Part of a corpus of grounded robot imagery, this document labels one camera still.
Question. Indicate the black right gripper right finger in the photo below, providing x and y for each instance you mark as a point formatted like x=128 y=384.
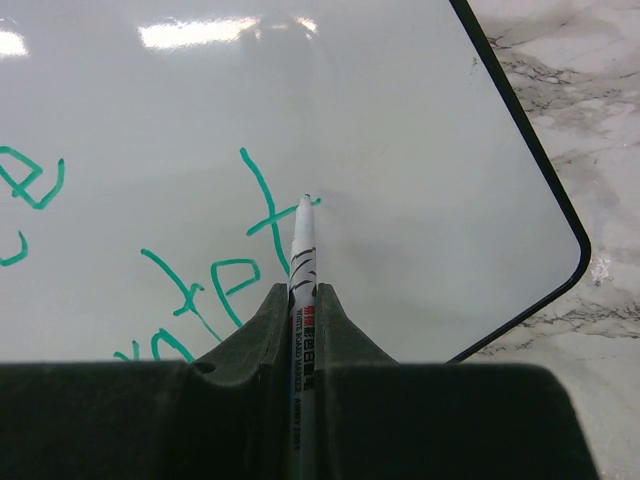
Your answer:
x=381 y=419

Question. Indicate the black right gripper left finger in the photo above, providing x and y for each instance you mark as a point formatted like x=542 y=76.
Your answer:
x=222 y=416

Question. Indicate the green white marker pen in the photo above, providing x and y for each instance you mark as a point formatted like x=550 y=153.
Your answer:
x=301 y=312

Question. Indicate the black framed whiteboard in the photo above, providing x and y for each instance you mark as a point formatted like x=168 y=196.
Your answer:
x=153 y=154

